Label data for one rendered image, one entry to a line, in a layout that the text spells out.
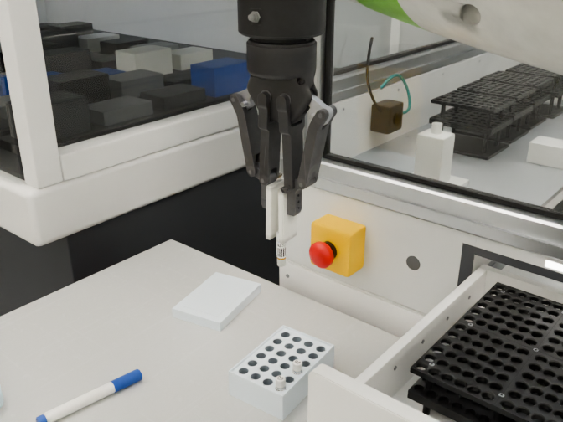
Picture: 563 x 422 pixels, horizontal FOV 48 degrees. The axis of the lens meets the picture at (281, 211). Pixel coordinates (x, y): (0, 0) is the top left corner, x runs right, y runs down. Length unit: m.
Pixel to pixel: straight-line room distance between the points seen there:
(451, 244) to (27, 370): 0.60
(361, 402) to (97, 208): 0.75
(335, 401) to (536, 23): 0.44
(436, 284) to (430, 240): 0.06
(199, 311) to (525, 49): 0.78
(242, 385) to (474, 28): 0.62
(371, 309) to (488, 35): 0.76
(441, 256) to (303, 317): 0.24
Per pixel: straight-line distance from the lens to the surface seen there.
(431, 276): 0.91
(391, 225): 0.91
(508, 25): 0.26
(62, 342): 0.99
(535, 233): 0.82
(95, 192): 1.21
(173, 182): 1.32
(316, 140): 0.68
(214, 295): 1.02
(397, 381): 0.73
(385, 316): 0.99
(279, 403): 0.80
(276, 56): 0.66
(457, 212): 0.85
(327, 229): 0.92
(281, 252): 0.77
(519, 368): 0.70
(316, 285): 1.04
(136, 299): 1.06
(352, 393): 0.59
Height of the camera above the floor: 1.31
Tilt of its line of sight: 24 degrees down
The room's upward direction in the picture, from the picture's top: straight up
